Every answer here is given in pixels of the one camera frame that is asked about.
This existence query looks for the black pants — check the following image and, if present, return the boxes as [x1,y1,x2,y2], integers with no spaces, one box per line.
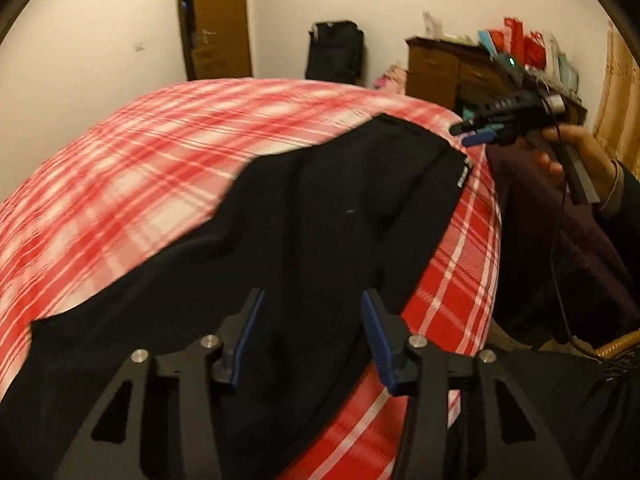
[1,115,470,479]

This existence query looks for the beige floral curtain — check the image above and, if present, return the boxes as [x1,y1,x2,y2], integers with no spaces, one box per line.
[593,23,640,178]

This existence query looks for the red gift bags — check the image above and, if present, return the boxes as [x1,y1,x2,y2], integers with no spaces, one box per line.
[488,18,547,70]

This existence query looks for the person's dark sleeve forearm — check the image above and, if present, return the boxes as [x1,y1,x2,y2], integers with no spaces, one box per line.
[486,146,639,348]

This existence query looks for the dark wooden dresser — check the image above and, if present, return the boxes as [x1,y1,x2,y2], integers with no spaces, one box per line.
[404,34,589,126]

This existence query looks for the red plaid bed cover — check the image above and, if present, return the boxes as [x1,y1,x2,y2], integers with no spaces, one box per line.
[1,78,501,479]

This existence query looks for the black suitcase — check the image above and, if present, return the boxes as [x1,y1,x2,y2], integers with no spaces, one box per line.
[305,21,364,84]

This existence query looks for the brown wooden door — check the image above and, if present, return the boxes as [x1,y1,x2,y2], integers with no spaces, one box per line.
[179,0,253,80]

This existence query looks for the person's right hand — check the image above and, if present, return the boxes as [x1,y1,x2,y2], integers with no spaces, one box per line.
[542,124,618,204]

